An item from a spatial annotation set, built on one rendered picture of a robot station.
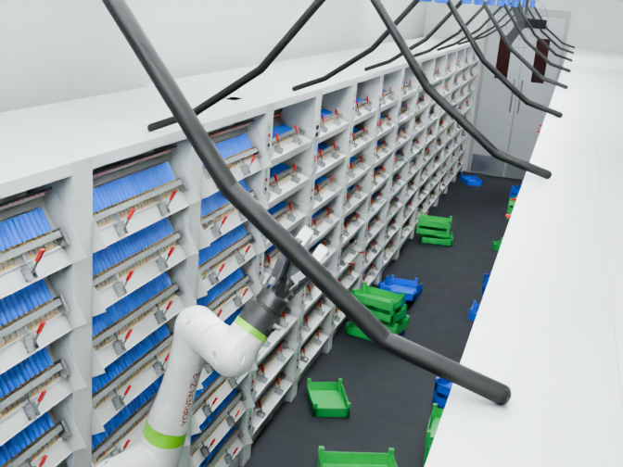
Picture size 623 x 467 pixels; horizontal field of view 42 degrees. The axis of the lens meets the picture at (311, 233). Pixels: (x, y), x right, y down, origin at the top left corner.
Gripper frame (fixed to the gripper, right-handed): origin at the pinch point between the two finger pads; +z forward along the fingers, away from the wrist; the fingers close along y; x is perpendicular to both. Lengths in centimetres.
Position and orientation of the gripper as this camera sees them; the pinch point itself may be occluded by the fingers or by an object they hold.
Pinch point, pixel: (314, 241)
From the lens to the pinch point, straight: 204.1
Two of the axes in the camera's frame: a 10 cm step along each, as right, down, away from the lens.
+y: -2.9, -3.4, -9.0
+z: 5.8, -8.0, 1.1
